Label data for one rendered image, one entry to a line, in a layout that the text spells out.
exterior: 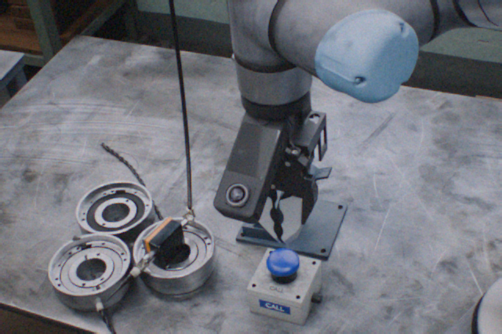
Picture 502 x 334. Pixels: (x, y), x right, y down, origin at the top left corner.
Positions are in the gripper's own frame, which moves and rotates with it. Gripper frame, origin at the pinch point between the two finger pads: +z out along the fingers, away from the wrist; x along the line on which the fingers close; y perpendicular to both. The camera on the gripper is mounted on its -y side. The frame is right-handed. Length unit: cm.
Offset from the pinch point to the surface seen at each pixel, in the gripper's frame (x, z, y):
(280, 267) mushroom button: -0.2, 3.3, -1.5
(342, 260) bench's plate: -4.6, 10.7, 8.0
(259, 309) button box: 2.2, 9.5, -3.5
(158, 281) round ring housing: 15.0, 7.5, -5.0
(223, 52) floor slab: 90, 91, 159
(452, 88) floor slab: 7, 91, 159
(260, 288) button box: 1.9, 6.1, -2.9
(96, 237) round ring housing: 26.2, 7.0, -1.2
